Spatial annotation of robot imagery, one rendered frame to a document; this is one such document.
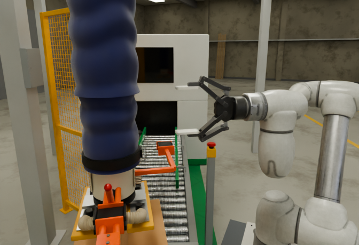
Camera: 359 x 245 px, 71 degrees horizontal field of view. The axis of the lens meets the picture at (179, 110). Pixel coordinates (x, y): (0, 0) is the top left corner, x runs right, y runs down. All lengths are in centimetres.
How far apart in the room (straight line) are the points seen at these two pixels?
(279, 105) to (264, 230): 66
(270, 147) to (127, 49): 56
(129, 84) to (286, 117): 53
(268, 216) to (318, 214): 19
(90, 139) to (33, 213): 181
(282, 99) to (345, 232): 64
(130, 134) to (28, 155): 159
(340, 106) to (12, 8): 217
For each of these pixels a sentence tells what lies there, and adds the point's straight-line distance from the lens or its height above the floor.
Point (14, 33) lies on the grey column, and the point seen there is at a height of 187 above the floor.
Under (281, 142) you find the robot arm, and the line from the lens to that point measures 84.
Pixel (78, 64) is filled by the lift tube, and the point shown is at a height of 171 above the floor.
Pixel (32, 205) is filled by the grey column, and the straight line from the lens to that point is 267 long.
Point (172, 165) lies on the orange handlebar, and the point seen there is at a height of 125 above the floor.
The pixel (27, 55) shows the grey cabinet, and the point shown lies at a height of 172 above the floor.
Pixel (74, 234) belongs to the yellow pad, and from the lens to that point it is 105.
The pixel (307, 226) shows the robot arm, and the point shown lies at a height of 105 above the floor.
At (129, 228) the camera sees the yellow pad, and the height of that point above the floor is 112.
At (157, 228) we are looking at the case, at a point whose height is 94.
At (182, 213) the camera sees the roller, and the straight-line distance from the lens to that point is 208.
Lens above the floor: 175
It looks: 13 degrees down
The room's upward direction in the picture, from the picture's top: straight up
